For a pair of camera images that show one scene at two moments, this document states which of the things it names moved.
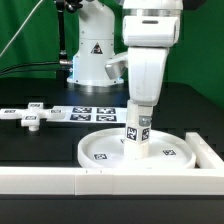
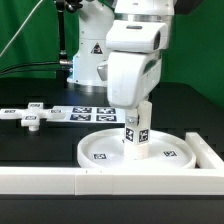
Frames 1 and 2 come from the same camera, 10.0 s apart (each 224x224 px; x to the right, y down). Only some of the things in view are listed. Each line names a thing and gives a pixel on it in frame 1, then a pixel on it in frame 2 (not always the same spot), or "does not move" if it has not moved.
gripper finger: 144,120 -> 131,121
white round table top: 106,149 does not move
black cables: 61,61 does not move
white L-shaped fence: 204,178 does not move
